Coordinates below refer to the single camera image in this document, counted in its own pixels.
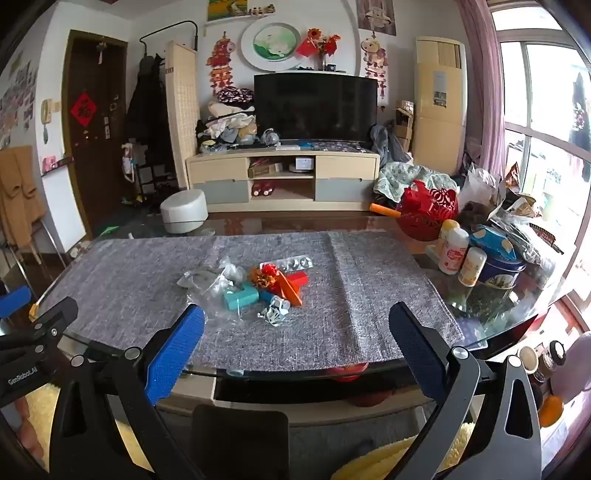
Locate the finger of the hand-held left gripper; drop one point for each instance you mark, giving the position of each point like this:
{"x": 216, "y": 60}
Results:
{"x": 53, "y": 316}
{"x": 14, "y": 302}

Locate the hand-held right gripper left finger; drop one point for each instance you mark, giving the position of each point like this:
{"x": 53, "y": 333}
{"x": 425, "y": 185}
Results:
{"x": 178, "y": 350}

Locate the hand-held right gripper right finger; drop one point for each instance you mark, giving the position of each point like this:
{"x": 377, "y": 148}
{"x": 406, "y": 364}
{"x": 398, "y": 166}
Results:
{"x": 415, "y": 350}

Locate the clear plastic bag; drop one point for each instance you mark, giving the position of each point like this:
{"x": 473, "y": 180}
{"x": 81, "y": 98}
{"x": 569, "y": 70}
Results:
{"x": 207, "y": 281}

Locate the white printed paper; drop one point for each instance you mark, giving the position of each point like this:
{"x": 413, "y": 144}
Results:
{"x": 274, "y": 311}

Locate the grey waste bin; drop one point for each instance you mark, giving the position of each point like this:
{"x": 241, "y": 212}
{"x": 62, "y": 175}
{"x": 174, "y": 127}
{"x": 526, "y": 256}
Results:
{"x": 240, "y": 443}

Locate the orange snack wrapper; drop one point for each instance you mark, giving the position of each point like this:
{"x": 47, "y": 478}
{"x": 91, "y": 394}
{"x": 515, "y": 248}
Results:
{"x": 265, "y": 277}

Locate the orange paper piece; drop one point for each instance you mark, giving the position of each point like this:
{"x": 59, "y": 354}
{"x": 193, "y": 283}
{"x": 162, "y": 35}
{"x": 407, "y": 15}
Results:
{"x": 292, "y": 291}

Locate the person's left forearm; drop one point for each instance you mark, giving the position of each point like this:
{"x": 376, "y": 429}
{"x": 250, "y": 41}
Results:
{"x": 32, "y": 434}

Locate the grey woven table mat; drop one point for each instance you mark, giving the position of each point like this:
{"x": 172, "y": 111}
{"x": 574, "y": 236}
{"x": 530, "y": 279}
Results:
{"x": 392, "y": 286}
{"x": 138, "y": 277}

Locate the teal small box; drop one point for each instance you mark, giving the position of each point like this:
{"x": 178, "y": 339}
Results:
{"x": 241, "y": 296}

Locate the small white yellow bottle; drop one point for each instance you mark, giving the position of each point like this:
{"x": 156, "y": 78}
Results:
{"x": 472, "y": 267}

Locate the white bottle red label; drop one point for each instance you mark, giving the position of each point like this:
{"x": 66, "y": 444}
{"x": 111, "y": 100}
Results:
{"x": 452, "y": 249}

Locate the brown hanging garment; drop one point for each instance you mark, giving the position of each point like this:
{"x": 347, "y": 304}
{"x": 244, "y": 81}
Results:
{"x": 18, "y": 194}

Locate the white mug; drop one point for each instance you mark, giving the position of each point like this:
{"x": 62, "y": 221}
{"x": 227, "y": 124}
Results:
{"x": 527, "y": 359}

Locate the blue round tin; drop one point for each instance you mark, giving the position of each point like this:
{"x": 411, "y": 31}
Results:
{"x": 503, "y": 274}

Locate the person's yellow fleece clothing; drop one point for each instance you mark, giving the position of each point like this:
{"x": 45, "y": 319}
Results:
{"x": 369, "y": 461}

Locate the blue yellow snack pack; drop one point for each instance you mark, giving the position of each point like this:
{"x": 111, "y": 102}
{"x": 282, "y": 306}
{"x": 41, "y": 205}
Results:
{"x": 491, "y": 240}

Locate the dark lidded jar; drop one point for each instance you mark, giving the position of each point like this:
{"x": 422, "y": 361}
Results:
{"x": 551, "y": 362}

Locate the red small box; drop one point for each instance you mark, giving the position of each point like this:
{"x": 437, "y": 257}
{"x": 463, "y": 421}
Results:
{"x": 298, "y": 279}

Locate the red cut-out basket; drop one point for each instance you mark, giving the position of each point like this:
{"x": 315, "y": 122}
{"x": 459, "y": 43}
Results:
{"x": 427, "y": 212}

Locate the white round stool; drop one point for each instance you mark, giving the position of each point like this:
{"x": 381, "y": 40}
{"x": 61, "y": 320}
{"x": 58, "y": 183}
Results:
{"x": 184, "y": 210}

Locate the orange stick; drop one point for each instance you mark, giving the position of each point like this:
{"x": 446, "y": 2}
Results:
{"x": 383, "y": 210}

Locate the silver pill blister pack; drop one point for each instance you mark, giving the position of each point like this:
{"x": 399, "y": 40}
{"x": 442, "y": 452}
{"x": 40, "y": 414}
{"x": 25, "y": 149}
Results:
{"x": 295, "y": 263}

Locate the orange fruit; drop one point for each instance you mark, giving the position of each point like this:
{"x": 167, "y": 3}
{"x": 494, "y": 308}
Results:
{"x": 550, "y": 410}

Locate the dark wooden door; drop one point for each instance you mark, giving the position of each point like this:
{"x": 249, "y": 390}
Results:
{"x": 92, "y": 161}

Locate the pile of snack bags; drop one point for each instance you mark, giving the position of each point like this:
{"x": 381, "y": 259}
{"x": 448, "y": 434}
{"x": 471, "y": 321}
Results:
{"x": 526, "y": 226}

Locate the floral blanket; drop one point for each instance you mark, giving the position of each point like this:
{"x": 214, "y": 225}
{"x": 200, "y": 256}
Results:
{"x": 397, "y": 177}

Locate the white plastic bag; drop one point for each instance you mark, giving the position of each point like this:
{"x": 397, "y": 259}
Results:
{"x": 480, "y": 187}

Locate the beige grey television cabinet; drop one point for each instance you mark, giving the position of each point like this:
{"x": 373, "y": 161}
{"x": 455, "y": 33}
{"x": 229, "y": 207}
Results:
{"x": 221, "y": 166}

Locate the red diamond door decoration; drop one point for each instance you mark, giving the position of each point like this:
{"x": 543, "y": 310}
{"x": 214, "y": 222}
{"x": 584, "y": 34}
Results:
{"x": 84, "y": 107}

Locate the grey cloth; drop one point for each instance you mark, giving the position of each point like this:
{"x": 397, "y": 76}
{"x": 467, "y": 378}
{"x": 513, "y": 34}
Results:
{"x": 388, "y": 143}

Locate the black hanging coat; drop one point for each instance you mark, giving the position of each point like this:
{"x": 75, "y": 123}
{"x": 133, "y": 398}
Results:
{"x": 145, "y": 110}

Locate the stacked cardboard boxes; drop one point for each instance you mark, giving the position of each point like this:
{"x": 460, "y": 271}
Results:
{"x": 404, "y": 124}

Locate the beige woven folding screen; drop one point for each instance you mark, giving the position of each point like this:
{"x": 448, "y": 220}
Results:
{"x": 182, "y": 115}

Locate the pile of clothes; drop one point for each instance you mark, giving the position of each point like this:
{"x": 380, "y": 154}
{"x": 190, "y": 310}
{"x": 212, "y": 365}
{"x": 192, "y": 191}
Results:
{"x": 226, "y": 120}

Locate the beige standing air conditioner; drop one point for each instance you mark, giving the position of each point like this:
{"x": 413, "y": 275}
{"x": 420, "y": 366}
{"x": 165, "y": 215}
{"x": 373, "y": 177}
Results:
{"x": 436, "y": 110}

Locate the black television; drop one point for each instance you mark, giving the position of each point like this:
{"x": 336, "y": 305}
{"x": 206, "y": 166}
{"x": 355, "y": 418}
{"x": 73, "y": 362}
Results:
{"x": 314, "y": 108}

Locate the pink curtain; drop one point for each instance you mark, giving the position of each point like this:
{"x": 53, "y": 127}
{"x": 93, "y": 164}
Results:
{"x": 480, "y": 83}

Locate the white framed window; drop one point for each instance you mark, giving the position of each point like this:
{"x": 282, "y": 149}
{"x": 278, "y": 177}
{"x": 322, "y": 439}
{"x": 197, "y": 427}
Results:
{"x": 545, "y": 92}

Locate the vase of artificial flowers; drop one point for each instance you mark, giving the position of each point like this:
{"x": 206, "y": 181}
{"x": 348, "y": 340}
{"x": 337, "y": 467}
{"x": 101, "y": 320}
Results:
{"x": 323, "y": 46}

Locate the black coat stand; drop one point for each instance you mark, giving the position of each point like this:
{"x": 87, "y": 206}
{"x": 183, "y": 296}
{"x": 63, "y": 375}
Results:
{"x": 184, "y": 24}

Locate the white wall intercom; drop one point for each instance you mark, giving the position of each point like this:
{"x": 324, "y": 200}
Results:
{"x": 46, "y": 115}

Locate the wall photo collage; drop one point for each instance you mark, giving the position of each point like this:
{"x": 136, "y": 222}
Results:
{"x": 18, "y": 101}

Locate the pink hanging wall ornament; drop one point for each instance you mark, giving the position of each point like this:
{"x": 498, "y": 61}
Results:
{"x": 374, "y": 60}

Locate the red hanging wall ornament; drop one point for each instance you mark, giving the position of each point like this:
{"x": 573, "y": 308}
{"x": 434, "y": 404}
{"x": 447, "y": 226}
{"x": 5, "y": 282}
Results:
{"x": 221, "y": 60}

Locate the round white wall picture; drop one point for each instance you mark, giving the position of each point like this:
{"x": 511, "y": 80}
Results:
{"x": 274, "y": 44}

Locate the brown wall poster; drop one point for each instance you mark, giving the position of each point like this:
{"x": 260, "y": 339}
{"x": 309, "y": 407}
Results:
{"x": 376, "y": 16}

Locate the yellow green wall poster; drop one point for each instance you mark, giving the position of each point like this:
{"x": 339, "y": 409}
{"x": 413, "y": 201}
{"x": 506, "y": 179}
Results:
{"x": 226, "y": 9}

